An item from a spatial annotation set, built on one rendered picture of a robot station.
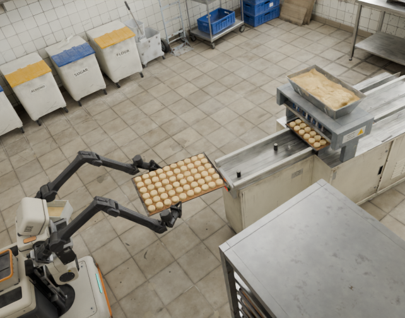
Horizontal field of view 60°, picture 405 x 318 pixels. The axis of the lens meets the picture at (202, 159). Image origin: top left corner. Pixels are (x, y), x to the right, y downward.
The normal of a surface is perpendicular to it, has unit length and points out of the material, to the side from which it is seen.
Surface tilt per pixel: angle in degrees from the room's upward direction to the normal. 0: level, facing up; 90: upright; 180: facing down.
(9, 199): 0
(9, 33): 90
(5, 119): 93
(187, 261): 0
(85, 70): 92
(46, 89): 91
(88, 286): 1
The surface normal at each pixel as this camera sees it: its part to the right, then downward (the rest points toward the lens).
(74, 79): 0.56, 0.58
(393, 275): -0.13, -0.71
